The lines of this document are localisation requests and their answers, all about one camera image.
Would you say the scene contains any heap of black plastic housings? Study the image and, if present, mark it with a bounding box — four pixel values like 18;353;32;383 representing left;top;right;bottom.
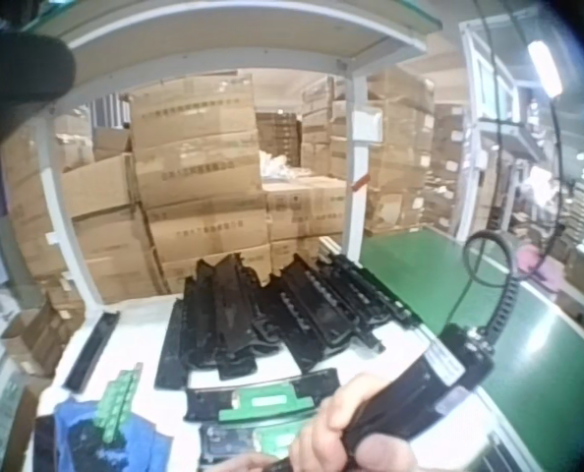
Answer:
153;253;424;390

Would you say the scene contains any black flat part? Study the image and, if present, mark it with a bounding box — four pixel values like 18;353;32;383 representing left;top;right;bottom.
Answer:
29;415;60;472

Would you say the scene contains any stack of cardboard cartons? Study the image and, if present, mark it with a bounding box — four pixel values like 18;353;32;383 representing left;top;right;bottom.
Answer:
0;68;465;309

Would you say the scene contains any black housing with circuit board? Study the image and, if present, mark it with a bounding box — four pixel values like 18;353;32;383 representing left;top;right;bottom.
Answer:
198;417;322;472
183;367;343;425

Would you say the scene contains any green conveyor belt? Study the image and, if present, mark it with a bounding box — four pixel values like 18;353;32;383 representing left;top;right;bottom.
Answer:
359;229;584;472

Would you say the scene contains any blue cloth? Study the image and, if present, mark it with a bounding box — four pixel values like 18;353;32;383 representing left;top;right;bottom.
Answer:
54;400;176;472

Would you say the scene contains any person's right hand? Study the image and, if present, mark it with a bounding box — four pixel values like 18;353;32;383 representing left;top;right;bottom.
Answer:
289;372;421;472

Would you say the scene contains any white paper sheet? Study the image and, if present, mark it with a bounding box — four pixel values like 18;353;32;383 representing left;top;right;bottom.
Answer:
353;109;385;145

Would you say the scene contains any fluorescent tube lamp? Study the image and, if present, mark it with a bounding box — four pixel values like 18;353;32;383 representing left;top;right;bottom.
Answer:
524;38;566;100

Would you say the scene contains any person's left hand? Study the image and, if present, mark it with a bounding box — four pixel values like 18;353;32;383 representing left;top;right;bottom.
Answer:
230;451;293;472

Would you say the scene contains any black electric screwdriver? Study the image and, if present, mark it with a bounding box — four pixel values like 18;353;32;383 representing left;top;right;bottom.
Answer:
266;322;497;472

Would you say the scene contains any green circuit board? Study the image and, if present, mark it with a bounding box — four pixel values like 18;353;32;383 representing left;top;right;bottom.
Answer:
250;426;316;461
217;384;319;423

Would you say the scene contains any black ribbed screwdriver cable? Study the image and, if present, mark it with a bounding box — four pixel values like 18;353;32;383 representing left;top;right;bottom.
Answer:
462;0;566;343

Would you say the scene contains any white workbench frame with shelf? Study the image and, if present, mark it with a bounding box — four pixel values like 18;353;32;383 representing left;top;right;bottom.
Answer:
6;0;445;309

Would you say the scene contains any white storage rack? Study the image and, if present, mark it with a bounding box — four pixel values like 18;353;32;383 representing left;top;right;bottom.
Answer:
457;14;561;245

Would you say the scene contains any black plastic strip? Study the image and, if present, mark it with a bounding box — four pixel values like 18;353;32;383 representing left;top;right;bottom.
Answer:
63;310;122;393

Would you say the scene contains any small open cardboard box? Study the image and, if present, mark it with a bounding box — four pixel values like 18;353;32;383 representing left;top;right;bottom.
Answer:
0;293;86;378

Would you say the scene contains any pink object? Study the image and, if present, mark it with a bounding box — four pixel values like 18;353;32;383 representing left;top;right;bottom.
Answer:
514;244;564;292

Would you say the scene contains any green terminal strip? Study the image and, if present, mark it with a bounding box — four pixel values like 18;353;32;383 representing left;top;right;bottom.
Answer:
93;362;146;444

